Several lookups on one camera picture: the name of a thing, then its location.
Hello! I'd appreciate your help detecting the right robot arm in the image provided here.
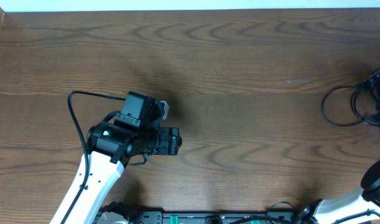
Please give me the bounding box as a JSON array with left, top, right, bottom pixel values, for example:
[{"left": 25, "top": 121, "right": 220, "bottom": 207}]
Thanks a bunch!
[{"left": 292, "top": 68, "right": 380, "bottom": 224}]

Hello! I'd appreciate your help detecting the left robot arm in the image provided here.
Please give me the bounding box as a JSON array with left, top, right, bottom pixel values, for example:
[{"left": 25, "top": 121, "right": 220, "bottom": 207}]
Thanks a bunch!
[{"left": 52, "top": 91, "right": 182, "bottom": 223}]

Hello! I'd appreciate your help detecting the black aluminium mounting rail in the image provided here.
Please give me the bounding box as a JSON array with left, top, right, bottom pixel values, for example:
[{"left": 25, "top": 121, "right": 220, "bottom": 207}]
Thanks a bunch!
[{"left": 93, "top": 202, "right": 295, "bottom": 224}]

